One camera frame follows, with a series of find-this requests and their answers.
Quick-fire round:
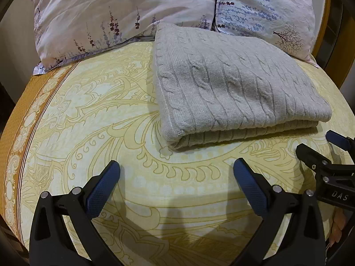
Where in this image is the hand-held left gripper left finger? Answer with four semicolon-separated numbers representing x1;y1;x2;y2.
29;160;123;266

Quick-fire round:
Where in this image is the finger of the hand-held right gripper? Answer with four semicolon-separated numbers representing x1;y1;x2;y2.
295;143;335;178
325;130;355;152

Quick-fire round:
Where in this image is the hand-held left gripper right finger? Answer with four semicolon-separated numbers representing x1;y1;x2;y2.
232;157;327;266

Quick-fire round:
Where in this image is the grey cable-knit sweater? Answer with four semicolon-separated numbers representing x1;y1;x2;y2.
153;22;333;151

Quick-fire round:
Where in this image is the person's right hand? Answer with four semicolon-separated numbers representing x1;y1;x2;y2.
327;207;350;251

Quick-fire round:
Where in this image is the yellow patterned bed sheet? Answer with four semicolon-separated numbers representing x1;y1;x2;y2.
0;41;350;266

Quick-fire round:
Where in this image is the wooden bed headboard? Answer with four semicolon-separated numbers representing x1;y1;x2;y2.
311;0;333;71

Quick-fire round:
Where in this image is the white blue-floral pillow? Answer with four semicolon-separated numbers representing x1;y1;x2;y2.
212;0;320;67

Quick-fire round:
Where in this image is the pale pink floral pillow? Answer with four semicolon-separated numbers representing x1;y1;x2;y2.
30;0;219;76

